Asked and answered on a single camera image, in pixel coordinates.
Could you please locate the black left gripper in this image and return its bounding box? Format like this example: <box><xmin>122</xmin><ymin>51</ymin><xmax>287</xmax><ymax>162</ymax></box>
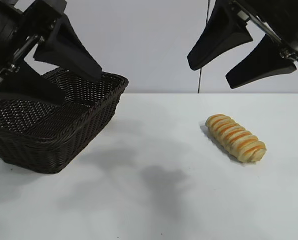
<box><xmin>0</xmin><ymin>0</ymin><xmax>103</xmax><ymax>107</ymax></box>

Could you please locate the dark brown wicker basket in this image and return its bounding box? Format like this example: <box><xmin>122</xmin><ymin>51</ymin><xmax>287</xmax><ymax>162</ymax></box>
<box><xmin>0</xmin><ymin>67</ymin><xmax>129</xmax><ymax>175</ymax></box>

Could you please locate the long striped bread loaf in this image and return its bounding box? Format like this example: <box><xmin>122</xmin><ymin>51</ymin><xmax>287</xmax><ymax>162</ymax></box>
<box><xmin>205</xmin><ymin>113</ymin><xmax>267</xmax><ymax>164</ymax></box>

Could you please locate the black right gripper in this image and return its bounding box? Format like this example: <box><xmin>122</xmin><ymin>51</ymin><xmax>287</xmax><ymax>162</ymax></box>
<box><xmin>187</xmin><ymin>0</ymin><xmax>298</xmax><ymax>90</ymax></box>

